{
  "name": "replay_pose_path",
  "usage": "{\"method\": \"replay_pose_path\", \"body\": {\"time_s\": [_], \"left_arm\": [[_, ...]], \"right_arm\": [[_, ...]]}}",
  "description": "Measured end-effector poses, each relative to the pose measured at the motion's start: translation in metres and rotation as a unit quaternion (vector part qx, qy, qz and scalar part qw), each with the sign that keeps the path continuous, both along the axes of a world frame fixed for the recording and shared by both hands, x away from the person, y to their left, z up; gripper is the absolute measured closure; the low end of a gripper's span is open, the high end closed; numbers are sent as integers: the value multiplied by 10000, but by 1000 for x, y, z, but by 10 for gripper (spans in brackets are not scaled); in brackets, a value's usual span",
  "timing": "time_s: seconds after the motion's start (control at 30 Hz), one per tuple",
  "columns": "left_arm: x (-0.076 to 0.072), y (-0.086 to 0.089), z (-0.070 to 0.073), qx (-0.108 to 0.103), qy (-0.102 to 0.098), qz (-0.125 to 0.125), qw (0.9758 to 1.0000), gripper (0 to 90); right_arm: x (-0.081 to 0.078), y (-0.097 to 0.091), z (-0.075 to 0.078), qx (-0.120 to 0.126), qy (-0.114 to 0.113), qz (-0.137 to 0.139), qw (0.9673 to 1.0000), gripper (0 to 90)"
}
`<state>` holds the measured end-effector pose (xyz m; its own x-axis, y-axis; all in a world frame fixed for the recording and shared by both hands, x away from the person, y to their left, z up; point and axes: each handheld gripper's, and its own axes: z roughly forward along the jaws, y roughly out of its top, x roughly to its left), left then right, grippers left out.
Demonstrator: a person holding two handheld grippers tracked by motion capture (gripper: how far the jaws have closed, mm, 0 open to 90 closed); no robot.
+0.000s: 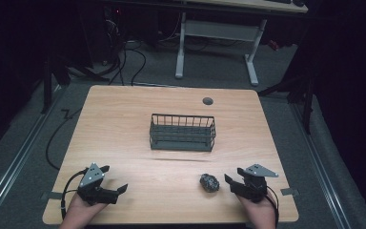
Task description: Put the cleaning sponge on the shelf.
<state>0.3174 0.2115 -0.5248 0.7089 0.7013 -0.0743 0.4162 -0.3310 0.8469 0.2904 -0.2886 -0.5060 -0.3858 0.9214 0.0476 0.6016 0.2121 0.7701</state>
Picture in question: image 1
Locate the black metal stand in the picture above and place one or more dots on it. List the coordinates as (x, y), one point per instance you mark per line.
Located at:
(47, 86)
(308, 105)

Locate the person's right hand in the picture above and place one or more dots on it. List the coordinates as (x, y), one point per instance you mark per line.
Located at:
(259, 214)

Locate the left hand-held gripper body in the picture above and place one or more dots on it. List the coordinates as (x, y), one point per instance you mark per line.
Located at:
(90, 191)

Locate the small red object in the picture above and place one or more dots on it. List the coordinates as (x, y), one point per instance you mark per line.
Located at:
(274, 45)

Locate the white-framed desk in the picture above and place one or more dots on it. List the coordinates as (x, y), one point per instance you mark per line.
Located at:
(219, 30)

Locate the metal floor rail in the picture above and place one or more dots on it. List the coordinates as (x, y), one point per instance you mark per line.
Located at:
(321, 168)
(19, 159)

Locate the person's left hand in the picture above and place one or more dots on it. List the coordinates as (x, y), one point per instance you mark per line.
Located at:
(81, 213)

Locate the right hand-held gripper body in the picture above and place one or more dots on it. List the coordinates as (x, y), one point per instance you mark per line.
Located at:
(253, 187)

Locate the grey tape strip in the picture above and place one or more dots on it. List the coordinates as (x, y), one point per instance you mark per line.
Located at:
(54, 195)
(289, 191)

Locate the round table grommet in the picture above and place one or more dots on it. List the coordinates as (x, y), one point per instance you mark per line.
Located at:
(207, 101)

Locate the dark ball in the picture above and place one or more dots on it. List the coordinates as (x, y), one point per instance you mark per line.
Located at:
(209, 183)

